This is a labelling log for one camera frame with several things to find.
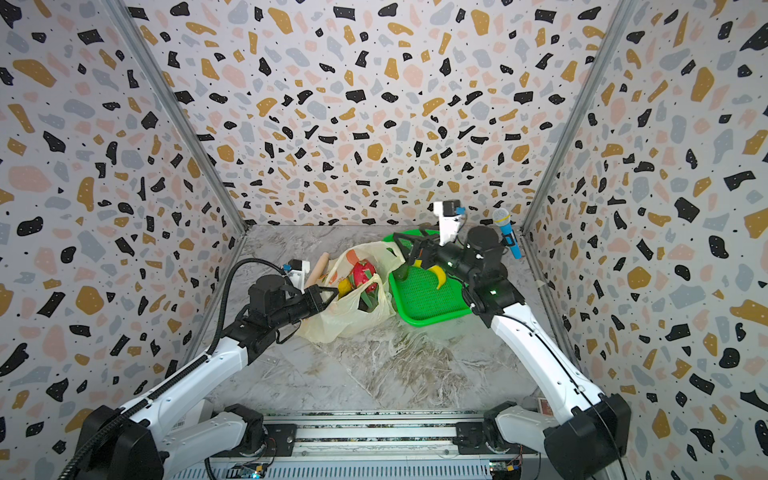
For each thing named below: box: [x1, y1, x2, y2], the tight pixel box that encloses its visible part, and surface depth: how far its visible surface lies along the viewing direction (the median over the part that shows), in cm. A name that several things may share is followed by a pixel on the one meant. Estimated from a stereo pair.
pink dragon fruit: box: [349, 259, 379, 294], surface depth 99 cm
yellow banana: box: [427, 265, 447, 290], surface depth 108 cm
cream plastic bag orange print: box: [298, 242, 405, 343], surface depth 80 cm
